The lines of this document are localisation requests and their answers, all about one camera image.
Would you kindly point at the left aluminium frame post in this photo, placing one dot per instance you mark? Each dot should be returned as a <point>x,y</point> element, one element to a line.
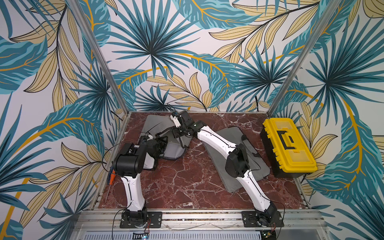
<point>90,37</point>

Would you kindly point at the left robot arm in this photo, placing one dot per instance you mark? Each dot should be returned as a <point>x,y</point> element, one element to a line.
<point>129,163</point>

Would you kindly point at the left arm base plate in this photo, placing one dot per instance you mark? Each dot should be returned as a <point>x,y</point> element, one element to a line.
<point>141,219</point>

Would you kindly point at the aluminium frame post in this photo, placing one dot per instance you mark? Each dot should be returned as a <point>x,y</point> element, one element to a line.
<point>90,37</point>
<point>318,30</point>

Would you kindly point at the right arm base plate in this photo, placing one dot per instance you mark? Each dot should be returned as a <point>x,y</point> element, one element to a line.
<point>257,219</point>

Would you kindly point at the grey zippered laptop bag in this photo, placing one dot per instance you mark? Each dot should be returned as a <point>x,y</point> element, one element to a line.
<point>161,126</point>

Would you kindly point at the yellow black toolbox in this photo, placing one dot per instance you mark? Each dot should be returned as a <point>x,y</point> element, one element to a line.
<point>286,149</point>

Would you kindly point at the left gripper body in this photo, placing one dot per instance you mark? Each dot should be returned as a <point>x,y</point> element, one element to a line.
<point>161,146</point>

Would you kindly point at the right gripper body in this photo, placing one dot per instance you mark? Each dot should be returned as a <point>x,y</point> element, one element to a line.
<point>182,120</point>

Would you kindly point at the grey laptop sleeve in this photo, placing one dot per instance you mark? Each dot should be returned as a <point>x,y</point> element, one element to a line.
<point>226,169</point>

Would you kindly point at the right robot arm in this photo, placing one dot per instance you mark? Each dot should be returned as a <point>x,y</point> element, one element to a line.
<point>228,149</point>

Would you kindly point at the right aluminium frame post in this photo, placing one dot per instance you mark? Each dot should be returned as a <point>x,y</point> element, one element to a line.
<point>318,30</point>

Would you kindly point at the white ventilation grille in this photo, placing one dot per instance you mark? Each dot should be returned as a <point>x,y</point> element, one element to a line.
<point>175,235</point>

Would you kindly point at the aluminium front rail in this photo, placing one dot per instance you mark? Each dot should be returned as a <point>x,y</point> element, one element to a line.
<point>105,219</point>

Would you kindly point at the orange handled screwdriver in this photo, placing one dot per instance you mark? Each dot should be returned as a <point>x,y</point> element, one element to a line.
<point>110,181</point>

